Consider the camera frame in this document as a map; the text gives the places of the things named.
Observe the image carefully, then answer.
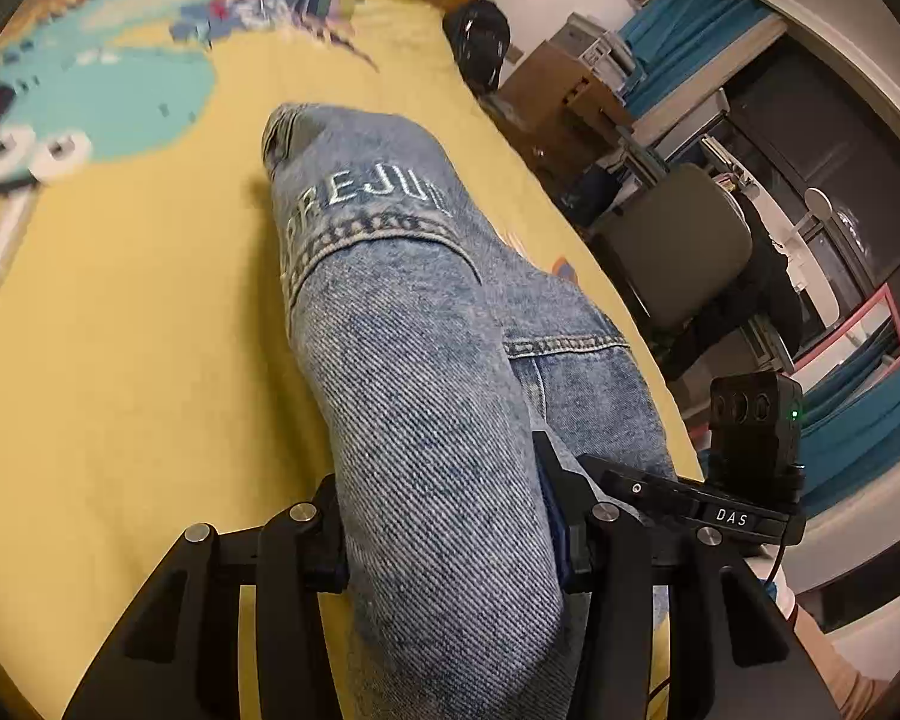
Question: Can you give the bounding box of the blue denim jacket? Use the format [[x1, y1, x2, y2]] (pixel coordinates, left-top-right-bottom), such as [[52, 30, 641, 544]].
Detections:
[[261, 104, 673, 718]]

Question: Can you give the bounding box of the grey chair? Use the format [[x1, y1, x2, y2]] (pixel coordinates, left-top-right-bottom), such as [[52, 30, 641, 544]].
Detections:
[[589, 164, 803, 382]]

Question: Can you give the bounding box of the yellow printed bedspread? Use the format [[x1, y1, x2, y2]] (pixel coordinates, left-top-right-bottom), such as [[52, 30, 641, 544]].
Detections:
[[0, 0, 704, 720]]

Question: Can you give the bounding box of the wooden drawer cabinet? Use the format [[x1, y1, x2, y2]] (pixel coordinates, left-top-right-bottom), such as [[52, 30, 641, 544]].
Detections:
[[481, 41, 634, 199]]

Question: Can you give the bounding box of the grey storage box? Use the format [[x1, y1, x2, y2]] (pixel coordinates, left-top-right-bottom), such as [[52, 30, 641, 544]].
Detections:
[[551, 13, 637, 96]]

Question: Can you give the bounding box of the teal curtain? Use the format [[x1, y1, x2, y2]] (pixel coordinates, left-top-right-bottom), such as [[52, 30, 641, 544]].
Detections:
[[617, 0, 772, 119]]

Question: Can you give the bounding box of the black backpack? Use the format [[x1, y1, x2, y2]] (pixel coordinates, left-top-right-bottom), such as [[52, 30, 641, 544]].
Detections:
[[442, 0, 510, 98]]

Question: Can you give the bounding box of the black camera box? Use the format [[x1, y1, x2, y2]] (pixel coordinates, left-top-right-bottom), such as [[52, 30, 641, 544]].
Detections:
[[707, 371, 805, 514]]

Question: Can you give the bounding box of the pink frame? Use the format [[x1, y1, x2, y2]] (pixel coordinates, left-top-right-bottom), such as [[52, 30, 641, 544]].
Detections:
[[792, 283, 900, 388]]

